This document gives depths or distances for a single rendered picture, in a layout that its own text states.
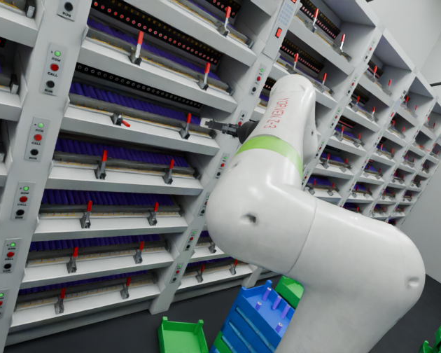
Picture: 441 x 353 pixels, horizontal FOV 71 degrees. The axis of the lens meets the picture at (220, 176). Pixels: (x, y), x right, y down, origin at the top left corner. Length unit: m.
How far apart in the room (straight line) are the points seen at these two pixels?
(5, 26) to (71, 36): 0.13
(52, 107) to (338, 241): 0.77
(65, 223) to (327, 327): 0.91
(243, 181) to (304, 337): 0.22
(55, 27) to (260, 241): 0.71
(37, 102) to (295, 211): 0.73
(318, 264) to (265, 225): 0.08
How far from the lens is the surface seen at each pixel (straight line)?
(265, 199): 0.37
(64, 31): 0.91
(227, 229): 0.37
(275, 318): 1.47
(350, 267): 0.39
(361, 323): 0.44
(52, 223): 1.14
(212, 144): 1.25
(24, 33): 0.90
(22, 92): 0.93
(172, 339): 1.61
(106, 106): 1.04
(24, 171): 0.99
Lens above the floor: 1.13
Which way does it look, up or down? 16 degrees down
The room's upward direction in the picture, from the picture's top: 23 degrees clockwise
